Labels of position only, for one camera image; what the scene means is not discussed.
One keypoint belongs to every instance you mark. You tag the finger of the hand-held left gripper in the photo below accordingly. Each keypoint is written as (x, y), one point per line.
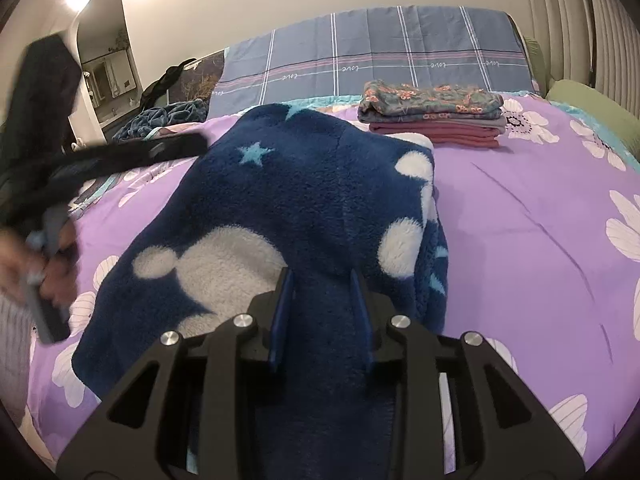
(150, 150)

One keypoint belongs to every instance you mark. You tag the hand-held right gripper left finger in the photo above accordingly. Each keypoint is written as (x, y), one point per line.
(280, 320)

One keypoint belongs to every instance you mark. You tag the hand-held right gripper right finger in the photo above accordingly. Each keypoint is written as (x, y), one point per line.
(361, 320)

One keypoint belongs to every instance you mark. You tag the navy fleece garment white print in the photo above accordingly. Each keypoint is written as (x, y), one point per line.
(310, 200)

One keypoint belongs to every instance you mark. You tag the person's left forearm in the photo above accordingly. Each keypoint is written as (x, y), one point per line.
(12, 355)

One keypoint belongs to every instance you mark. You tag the person's left hand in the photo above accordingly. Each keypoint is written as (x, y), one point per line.
(20, 265)

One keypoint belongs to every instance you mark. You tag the dark teal blanket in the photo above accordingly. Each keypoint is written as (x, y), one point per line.
(160, 117)

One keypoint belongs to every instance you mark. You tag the black hanging cloth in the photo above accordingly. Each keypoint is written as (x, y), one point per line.
(162, 85)

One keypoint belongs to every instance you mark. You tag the dark picture board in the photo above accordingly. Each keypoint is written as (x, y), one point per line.
(205, 72)

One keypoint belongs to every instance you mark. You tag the purple floral bedsheet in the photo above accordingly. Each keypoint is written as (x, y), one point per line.
(525, 240)

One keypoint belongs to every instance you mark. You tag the folded pink garment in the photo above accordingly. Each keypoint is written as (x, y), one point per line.
(450, 136)

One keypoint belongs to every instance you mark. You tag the folded grey garment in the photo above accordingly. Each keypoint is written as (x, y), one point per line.
(480, 124)

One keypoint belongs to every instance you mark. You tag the folded floral garment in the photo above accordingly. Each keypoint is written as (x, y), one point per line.
(430, 97)

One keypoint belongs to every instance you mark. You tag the grey plaid pillow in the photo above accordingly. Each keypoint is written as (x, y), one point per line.
(375, 55)

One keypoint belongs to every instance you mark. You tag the green pillow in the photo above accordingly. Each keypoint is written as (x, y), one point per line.
(595, 105)

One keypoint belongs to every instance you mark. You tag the cream pleated curtain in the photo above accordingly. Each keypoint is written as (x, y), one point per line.
(575, 15)

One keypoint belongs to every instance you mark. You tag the arched wall mirror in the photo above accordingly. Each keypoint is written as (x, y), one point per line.
(107, 60)

